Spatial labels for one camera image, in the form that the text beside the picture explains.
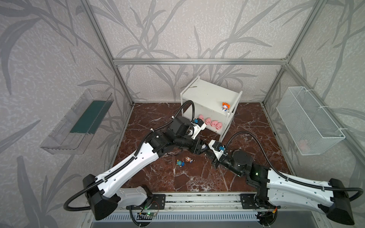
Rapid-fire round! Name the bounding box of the lion mane Doraemon figure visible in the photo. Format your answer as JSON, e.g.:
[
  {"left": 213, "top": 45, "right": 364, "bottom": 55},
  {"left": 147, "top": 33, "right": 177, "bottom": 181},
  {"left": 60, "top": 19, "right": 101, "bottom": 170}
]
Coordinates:
[{"left": 185, "top": 157, "right": 194, "bottom": 163}]

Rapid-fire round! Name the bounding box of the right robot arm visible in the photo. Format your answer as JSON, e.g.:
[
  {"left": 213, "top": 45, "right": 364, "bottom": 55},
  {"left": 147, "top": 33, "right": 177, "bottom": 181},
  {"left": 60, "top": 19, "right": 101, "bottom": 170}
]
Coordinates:
[{"left": 206, "top": 150, "right": 363, "bottom": 226}]

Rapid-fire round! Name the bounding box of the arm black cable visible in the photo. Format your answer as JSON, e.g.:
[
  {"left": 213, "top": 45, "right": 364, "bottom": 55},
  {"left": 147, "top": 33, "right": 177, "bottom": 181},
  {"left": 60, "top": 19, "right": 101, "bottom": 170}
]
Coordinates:
[
  {"left": 63, "top": 100, "right": 196, "bottom": 212},
  {"left": 226, "top": 131, "right": 364, "bottom": 202}
]

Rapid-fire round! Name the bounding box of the orange hooded Doraemon figure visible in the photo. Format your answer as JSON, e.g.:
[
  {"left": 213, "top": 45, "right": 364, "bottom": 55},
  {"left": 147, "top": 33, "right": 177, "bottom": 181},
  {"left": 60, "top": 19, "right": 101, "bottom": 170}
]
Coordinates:
[{"left": 222, "top": 102, "right": 231, "bottom": 112}]

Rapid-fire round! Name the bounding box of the white two-tier shelf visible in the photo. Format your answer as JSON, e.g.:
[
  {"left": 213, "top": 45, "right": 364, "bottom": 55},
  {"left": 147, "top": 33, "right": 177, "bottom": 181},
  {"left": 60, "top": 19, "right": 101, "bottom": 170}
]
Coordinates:
[{"left": 180, "top": 77, "right": 242, "bottom": 142}]

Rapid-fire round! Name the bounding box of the teal hooded Doraemon figure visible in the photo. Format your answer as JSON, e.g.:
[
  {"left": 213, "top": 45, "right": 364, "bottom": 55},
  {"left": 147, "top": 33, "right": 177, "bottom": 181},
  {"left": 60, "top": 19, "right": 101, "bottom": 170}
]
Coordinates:
[{"left": 176, "top": 160, "right": 185, "bottom": 167}]

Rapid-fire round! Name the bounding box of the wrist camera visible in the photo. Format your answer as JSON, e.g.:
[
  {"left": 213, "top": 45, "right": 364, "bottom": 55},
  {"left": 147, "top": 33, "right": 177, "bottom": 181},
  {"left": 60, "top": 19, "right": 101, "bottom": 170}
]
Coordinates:
[
  {"left": 208, "top": 140, "right": 227, "bottom": 160},
  {"left": 188, "top": 118, "right": 206, "bottom": 140}
]

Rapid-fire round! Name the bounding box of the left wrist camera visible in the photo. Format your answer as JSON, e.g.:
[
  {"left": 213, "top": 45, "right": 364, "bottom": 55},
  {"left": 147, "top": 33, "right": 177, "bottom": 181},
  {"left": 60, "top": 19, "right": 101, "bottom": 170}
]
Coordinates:
[{"left": 188, "top": 118, "right": 206, "bottom": 140}]

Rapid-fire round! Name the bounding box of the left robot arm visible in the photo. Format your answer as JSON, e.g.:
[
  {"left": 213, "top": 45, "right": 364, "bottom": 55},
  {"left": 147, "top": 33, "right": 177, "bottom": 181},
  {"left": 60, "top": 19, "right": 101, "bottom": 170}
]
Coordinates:
[{"left": 63, "top": 116, "right": 207, "bottom": 220}]

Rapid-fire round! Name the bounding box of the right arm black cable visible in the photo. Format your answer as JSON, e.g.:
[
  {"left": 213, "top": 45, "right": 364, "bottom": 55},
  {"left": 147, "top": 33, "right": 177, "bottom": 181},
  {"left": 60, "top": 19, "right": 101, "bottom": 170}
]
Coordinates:
[{"left": 226, "top": 131, "right": 364, "bottom": 202}]

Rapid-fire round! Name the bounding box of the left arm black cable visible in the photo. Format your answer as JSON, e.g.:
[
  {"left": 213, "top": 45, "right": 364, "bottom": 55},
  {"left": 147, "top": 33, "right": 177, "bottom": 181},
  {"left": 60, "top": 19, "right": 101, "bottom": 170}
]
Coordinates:
[{"left": 63, "top": 100, "right": 196, "bottom": 212}]

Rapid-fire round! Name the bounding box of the clear plastic wall bin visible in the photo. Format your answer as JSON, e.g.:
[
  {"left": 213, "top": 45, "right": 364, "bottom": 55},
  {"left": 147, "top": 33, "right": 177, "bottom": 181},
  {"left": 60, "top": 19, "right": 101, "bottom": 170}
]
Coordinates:
[{"left": 40, "top": 89, "right": 114, "bottom": 155}]

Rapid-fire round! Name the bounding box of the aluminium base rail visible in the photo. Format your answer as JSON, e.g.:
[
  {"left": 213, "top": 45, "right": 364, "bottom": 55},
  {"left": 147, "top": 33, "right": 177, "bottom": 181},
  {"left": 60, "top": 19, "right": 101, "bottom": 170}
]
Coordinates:
[{"left": 82, "top": 191, "right": 326, "bottom": 214}]

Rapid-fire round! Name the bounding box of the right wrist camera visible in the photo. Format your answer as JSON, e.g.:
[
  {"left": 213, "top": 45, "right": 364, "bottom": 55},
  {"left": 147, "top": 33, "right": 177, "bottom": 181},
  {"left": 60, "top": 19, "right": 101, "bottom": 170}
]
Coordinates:
[{"left": 208, "top": 140, "right": 227, "bottom": 160}]

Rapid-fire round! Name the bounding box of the white wire mesh basket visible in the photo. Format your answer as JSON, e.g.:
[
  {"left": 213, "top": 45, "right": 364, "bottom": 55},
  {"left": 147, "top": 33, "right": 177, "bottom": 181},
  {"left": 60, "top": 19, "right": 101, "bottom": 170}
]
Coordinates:
[{"left": 277, "top": 86, "right": 346, "bottom": 156}]

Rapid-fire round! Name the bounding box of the pink toy in basket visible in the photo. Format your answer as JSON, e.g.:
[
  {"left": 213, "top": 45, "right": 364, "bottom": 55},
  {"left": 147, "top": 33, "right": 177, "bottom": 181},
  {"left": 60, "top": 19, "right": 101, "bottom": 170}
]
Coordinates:
[{"left": 298, "top": 140, "right": 310, "bottom": 153}]

